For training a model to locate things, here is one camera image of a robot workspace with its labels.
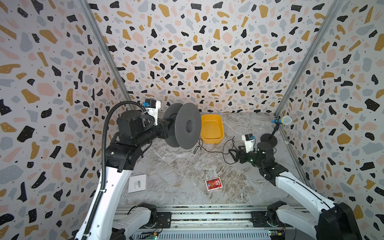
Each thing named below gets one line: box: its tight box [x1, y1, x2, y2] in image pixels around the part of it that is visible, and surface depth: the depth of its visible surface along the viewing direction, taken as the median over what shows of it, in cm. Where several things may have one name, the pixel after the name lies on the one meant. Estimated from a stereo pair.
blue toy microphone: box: [271, 116, 293, 125], surface depth 86 cm
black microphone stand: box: [260, 122, 281, 147], surface depth 108 cm
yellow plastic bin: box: [200, 114, 225, 144], surface depth 114 cm
